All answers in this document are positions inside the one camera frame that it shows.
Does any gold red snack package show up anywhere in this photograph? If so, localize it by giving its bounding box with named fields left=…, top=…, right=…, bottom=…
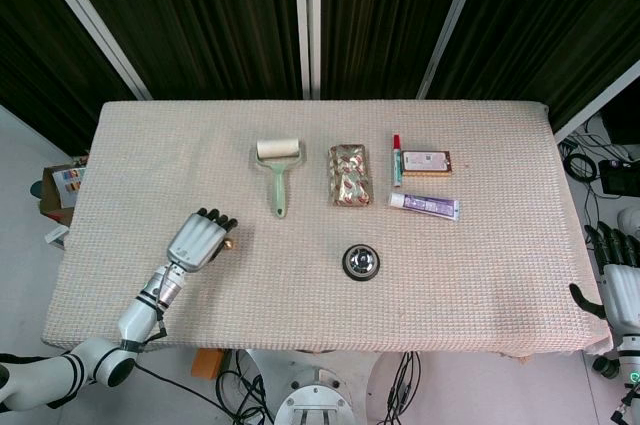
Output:
left=327, top=143, right=375, bottom=207

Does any small white carton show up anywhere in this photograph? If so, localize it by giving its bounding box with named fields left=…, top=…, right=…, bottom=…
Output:
left=46, top=223, right=70, bottom=250

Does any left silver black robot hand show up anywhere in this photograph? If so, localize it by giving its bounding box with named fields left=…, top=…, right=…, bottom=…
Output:
left=165, top=207, right=239, bottom=274

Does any orange block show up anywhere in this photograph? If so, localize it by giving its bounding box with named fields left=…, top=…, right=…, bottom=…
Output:
left=192, top=348, right=224, bottom=380

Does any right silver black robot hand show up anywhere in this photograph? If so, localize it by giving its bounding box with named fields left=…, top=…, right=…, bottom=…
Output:
left=569, top=222, right=640, bottom=341

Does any open cardboard box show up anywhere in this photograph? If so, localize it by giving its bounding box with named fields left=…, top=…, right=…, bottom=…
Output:
left=39, top=160, right=89, bottom=220

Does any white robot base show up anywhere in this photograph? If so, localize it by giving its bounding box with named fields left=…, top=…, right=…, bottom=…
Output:
left=237, top=348, right=420, bottom=425

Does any white frame post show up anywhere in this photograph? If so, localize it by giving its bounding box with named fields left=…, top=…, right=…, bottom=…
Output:
left=552, top=58, right=640, bottom=142
left=292, top=0, right=311, bottom=100
left=416, top=0, right=492, bottom=100
left=24, top=0, right=154, bottom=101
left=307, top=0, right=324, bottom=100

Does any green lint roller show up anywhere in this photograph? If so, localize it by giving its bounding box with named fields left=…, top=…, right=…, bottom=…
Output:
left=253, top=136, right=306, bottom=220

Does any purple white toothpaste tube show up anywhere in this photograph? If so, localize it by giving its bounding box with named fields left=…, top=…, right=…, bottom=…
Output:
left=389, top=192, right=461, bottom=222

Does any dark pleated curtain panel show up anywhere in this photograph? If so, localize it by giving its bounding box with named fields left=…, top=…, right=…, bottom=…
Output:
left=319, top=0, right=472, bottom=100
left=0, top=0, right=142, bottom=156
left=54, top=0, right=304, bottom=100
left=433, top=0, right=640, bottom=132

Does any beige waffle tablecloth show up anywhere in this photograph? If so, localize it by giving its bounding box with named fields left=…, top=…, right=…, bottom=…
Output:
left=42, top=99, right=614, bottom=359

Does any brown yellow flat box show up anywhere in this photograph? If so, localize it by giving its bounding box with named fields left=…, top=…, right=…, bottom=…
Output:
left=401, top=149, right=455, bottom=179

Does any small red-capped ointment tube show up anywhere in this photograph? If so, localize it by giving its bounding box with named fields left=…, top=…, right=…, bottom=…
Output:
left=391, top=133, right=405, bottom=182

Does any black electronic device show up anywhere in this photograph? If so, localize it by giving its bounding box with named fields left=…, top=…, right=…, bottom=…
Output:
left=598, top=159, right=640, bottom=199

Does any black floor cable bundle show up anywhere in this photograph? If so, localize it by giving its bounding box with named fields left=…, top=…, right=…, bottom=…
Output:
left=558, top=114, right=640, bottom=226
left=383, top=350, right=424, bottom=425
left=134, top=349, right=276, bottom=425

